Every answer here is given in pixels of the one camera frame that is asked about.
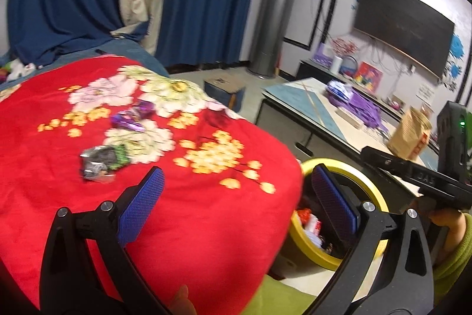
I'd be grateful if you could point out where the yellow-rimmed trash can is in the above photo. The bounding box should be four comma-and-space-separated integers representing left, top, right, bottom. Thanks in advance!
288, 158, 389, 271

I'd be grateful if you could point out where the brown paper bag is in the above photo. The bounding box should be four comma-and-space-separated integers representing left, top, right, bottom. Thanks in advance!
386, 106, 432, 161

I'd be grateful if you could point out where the black television stand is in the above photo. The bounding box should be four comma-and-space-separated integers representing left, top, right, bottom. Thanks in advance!
297, 59, 439, 138

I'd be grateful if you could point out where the white power strip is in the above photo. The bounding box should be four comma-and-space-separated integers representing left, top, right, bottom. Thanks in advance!
337, 106, 364, 129

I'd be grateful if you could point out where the white paper notice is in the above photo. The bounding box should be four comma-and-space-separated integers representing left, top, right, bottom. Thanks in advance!
417, 83, 436, 102

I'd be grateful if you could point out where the purple candy wrapper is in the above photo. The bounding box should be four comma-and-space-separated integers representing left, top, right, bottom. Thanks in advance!
112, 112, 144, 133
129, 103, 153, 121

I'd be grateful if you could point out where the colourful picture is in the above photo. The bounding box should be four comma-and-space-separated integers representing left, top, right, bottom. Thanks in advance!
354, 61, 383, 92

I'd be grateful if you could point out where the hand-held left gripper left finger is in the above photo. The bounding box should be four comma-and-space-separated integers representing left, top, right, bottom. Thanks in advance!
40, 165, 174, 315

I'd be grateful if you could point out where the person's right hand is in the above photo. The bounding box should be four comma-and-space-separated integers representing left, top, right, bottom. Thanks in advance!
428, 208, 466, 253

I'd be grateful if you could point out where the purple cloth bag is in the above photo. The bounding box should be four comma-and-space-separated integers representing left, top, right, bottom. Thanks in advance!
327, 86, 391, 131

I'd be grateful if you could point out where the marble coffee table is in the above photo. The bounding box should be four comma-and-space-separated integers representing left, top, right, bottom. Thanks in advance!
254, 78, 443, 172

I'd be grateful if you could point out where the white foam fruit net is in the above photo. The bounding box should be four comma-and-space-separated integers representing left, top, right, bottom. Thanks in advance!
305, 218, 324, 248

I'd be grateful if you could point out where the person's left hand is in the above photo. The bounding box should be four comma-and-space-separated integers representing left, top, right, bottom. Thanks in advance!
168, 285, 196, 315

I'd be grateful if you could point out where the red floral blanket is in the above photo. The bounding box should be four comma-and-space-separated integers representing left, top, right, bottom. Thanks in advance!
0, 55, 305, 315

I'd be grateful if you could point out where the blue sofa cover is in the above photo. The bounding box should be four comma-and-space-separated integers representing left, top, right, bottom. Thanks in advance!
0, 42, 170, 90

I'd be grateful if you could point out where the white blue tissue pack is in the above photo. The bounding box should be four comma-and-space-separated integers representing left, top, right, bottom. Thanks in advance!
326, 81, 355, 99

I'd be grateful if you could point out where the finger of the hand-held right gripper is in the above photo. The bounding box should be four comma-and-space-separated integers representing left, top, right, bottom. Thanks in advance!
385, 185, 421, 212
360, 146, 412, 175

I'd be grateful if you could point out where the person's right forearm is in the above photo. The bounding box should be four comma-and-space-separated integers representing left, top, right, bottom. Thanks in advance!
433, 213, 472, 304

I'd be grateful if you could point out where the blue storage box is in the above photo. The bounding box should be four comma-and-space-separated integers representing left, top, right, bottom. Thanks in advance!
204, 76, 247, 112

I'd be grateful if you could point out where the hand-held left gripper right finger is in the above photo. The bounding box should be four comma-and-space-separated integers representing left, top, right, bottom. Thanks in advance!
312, 164, 436, 315

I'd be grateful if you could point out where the dark snack wrapper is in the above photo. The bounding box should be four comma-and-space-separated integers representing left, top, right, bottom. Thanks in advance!
80, 144, 130, 183

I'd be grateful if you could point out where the green fleece clothing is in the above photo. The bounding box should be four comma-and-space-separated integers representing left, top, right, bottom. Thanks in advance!
245, 274, 332, 315

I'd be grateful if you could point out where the silver tower air conditioner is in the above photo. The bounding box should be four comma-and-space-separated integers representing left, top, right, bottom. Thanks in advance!
246, 0, 299, 78

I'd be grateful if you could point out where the purple box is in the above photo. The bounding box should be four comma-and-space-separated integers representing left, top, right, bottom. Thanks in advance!
313, 44, 332, 65

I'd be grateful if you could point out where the white plush toy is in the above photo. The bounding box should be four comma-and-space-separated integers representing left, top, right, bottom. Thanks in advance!
9, 62, 36, 80

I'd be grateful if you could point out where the black television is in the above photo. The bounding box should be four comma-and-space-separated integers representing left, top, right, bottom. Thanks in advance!
352, 0, 456, 78

